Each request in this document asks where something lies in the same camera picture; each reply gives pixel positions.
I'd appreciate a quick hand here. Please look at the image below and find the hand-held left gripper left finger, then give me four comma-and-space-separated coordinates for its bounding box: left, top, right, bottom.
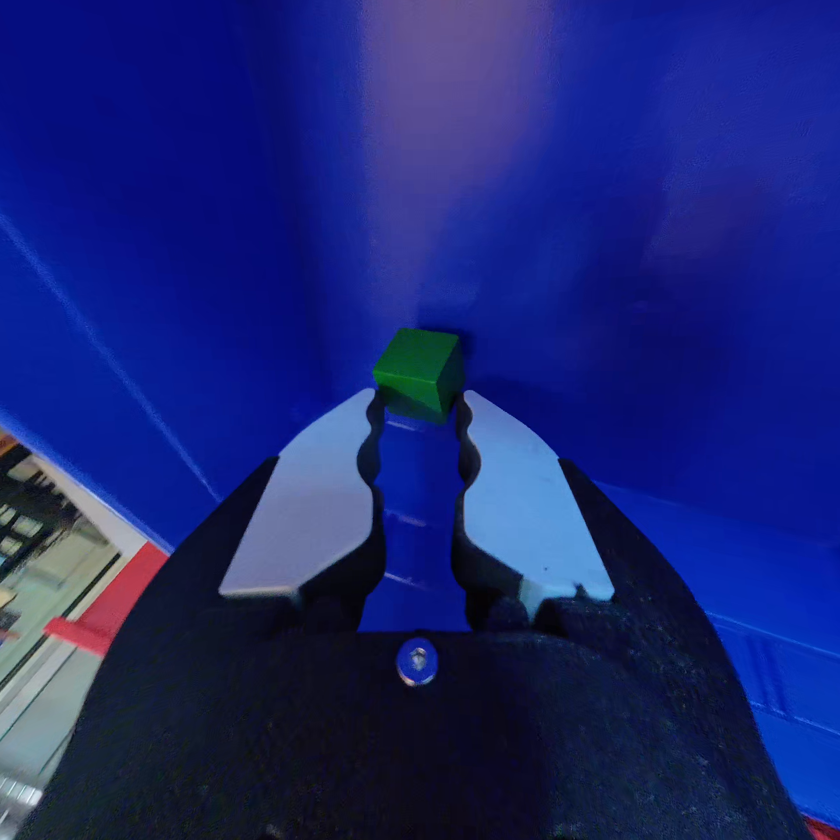
218, 387, 388, 611

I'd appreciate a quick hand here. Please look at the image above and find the small green block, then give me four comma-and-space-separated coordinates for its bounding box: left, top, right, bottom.
372, 327, 466, 425

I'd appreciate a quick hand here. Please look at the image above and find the blue plastic bin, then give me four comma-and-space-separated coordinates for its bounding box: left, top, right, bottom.
0, 0, 840, 821

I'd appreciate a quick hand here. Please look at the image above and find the red cloth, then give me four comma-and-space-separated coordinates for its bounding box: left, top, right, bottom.
42, 543, 173, 658

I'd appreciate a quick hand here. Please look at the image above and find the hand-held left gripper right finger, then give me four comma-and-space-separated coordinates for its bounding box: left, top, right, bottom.
450, 390, 616, 622

